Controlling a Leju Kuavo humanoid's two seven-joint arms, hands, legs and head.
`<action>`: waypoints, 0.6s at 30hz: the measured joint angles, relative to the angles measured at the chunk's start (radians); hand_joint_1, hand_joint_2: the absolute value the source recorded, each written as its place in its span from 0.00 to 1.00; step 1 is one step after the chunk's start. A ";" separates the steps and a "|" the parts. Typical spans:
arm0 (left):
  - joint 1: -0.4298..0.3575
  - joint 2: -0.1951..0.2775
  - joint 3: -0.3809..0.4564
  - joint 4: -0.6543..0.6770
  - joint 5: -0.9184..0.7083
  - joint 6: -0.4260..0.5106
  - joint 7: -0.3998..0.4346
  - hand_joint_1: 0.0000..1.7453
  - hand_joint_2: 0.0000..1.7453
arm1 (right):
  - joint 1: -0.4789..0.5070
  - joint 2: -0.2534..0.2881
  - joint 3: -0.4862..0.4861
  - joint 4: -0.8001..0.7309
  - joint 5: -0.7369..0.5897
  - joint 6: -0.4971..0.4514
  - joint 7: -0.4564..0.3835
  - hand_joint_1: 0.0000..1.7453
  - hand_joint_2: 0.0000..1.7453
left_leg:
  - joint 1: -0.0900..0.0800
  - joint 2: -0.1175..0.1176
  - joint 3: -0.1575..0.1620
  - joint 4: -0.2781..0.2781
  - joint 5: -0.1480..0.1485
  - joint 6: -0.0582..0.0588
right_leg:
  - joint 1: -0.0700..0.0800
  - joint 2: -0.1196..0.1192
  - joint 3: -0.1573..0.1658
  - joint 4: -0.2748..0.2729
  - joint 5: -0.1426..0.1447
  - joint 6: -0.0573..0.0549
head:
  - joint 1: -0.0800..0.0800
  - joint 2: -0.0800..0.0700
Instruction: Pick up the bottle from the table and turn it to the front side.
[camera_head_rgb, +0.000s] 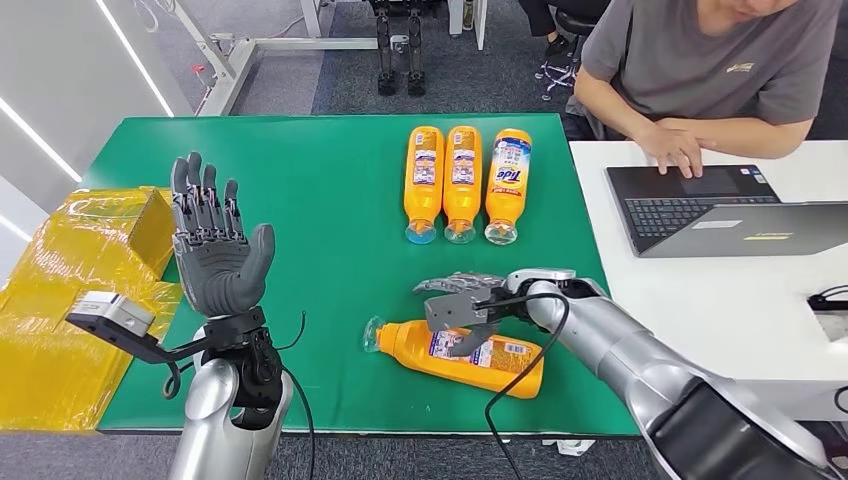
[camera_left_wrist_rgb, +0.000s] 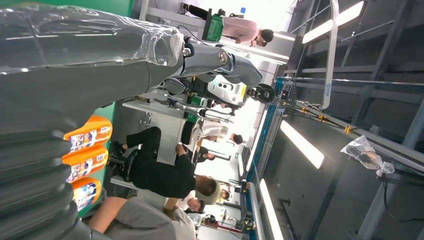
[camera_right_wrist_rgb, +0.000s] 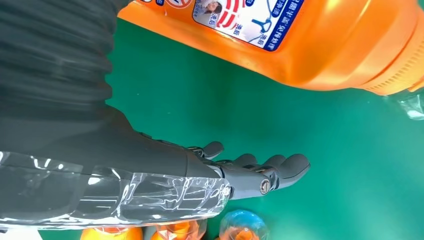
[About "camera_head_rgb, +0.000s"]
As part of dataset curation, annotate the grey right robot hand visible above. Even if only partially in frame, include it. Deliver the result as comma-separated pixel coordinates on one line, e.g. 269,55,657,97
413,271,509,359

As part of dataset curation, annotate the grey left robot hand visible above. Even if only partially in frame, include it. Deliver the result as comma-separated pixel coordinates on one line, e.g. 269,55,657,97
170,151,276,319

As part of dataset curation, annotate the orange Tide detergent bottle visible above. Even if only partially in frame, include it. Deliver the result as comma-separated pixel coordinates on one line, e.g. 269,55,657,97
362,315,546,401

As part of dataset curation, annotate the orange detergent bottle clear cap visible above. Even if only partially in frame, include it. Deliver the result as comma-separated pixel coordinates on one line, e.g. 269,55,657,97
442,125,484,245

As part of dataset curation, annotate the orange Tide bottle label up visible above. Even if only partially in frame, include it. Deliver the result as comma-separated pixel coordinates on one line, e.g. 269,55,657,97
484,128,533,246

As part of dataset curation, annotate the orange detergent bottle blue cap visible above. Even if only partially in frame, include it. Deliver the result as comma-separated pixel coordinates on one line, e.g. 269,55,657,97
402,125,446,246

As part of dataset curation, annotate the yellow taped cardboard box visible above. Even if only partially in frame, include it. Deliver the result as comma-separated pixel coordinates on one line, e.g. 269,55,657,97
0,187,183,435

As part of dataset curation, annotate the black robot legs stand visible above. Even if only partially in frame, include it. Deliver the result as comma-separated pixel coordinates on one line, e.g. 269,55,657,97
369,0,429,98

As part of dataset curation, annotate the person's hand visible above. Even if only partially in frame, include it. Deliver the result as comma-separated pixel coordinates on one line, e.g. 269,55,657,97
635,125,718,180

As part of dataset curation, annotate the white desk leg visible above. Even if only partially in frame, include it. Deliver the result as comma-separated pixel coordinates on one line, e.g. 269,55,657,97
447,0,488,51

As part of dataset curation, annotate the dark grey laptop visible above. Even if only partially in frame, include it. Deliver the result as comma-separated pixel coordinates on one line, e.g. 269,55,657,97
605,164,848,260

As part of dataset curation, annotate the black office chair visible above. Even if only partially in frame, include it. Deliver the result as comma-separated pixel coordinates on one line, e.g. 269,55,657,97
533,5,598,102

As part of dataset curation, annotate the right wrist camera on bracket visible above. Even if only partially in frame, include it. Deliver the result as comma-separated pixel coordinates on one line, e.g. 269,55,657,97
506,267,578,287

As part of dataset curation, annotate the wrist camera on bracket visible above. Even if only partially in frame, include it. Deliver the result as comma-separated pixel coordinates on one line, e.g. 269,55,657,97
64,291,220,366
506,267,578,287

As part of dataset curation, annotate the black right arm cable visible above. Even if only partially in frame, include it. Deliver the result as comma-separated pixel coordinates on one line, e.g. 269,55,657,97
483,291,572,480

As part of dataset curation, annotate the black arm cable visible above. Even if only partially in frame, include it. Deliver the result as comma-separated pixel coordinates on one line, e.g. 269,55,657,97
276,311,318,480
483,291,572,480

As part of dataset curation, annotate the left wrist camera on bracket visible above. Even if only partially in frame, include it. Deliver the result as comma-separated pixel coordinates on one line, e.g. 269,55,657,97
64,291,220,366

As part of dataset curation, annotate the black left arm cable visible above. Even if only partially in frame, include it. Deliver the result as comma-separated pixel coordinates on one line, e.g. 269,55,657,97
276,311,318,480

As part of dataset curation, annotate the white metal frame stand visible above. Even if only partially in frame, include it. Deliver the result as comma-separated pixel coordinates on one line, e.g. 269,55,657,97
168,0,379,118

